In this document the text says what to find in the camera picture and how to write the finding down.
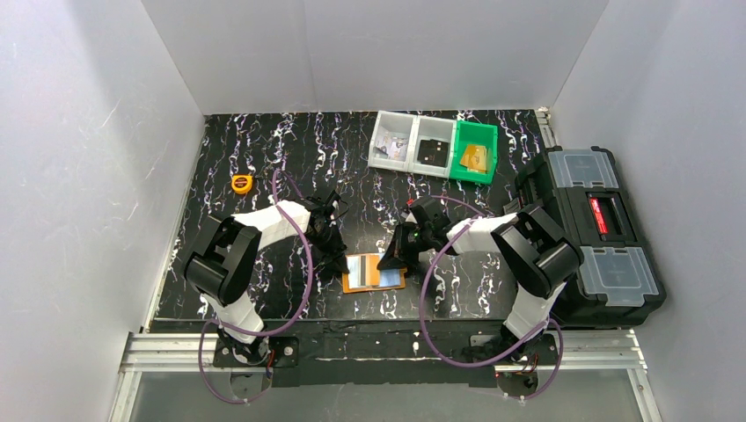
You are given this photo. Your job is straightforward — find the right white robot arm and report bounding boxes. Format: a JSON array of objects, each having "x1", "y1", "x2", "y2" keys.
[{"x1": 377, "y1": 196, "x2": 584, "y2": 339}]

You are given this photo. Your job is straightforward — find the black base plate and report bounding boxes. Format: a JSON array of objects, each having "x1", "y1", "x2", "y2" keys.
[{"x1": 205, "y1": 320, "x2": 559, "y2": 388}]

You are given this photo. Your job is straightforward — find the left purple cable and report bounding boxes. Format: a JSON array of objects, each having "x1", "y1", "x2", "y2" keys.
[{"x1": 196, "y1": 169, "x2": 316, "y2": 405}]

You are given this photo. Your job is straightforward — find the aluminium frame rail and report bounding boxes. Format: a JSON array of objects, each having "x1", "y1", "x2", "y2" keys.
[{"x1": 110, "y1": 326, "x2": 661, "y2": 421}]

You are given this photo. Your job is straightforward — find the orange leather card holder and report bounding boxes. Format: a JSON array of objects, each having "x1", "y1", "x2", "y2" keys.
[{"x1": 342, "y1": 253, "x2": 406, "y2": 294}]

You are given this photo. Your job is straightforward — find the black credit card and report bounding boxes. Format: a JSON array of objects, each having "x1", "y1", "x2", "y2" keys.
[
  {"x1": 434, "y1": 141, "x2": 451, "y2": 167},
  {"x1": 417, "y1": 139, "x2": 441, "y2": 167}
]

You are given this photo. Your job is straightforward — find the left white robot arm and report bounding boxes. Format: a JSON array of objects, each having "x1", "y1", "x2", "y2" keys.
[{"x1": 182, "y1": 190, "x2": 349, "y2": 346}]

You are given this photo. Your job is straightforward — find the green plastic bin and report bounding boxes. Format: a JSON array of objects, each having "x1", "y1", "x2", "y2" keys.
[{"x1": 449, "y1": 120, "x2": 498, "y2": 185}]

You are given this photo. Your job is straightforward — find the left grey plastic bin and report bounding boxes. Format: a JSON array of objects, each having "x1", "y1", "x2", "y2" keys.
[{"x1": 368, "y1": 111, "x2": 418, "y2": 171}]

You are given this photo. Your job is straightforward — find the gold credit card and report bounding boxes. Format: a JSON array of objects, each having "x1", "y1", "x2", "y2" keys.
[{"x1": 459, "y1": 144, "x2": 477, "y2": 170}]

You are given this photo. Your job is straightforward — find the black plastic toolbox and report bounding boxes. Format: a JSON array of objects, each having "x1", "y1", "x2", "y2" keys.
[{"x1": 514, "y1": 146, "x2": 667, "y2": 329}]

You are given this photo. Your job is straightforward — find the grey plastic bin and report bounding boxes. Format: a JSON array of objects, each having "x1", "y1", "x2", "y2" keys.
[
  {"x1": 408, "y1": 116, "x2": 457, "y2": 178},
  {"x1": 368, "y1": 111, "x2": 418, "y2": 171}
]

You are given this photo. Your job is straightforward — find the photo cards in bin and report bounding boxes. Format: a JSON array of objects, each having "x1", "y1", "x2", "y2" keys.
[{"x1": 374, "y1": 132, "x2": 408, "y2": 162}]

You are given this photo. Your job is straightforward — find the yellow tape measure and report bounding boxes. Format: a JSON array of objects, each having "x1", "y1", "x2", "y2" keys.
[{"x1": 230, "y1": 174, "x2": 253, "y2": 195}]

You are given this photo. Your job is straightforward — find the middle grey plastic bin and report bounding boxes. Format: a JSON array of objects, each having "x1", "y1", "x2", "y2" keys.
[{"x1": 408, "y1": 116, "x2": 457, "y2": 178}]

